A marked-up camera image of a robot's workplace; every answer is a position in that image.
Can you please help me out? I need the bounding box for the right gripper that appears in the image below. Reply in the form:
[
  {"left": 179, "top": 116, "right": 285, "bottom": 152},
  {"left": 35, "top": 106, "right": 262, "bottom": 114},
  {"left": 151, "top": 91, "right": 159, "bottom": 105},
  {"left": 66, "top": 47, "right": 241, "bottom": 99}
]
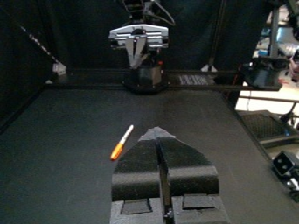
[{"left": 107, "top": 24, "right": 171, "bottom": 69}]

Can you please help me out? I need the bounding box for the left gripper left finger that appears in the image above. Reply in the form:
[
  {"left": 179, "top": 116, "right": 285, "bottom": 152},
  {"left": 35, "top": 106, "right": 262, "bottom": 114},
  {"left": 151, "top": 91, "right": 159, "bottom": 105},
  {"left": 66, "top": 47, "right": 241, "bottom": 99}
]
[{"left": 110, "top": 126, "right": 166, "bottom": 224}]

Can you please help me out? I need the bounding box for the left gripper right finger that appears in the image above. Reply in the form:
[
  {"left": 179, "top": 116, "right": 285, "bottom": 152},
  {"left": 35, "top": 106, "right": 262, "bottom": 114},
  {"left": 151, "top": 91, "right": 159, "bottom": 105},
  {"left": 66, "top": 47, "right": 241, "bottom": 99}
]
[{"left": 156, "top": 126, "right": 231, "bottom": 224}]

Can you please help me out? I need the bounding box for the grey marker pen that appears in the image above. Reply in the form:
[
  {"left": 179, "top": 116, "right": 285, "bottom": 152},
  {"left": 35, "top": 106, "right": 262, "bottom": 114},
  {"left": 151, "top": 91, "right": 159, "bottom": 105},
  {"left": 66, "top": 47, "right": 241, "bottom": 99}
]
[{"left": 108, "top": 124, "right": 136, "bottom": 162}]

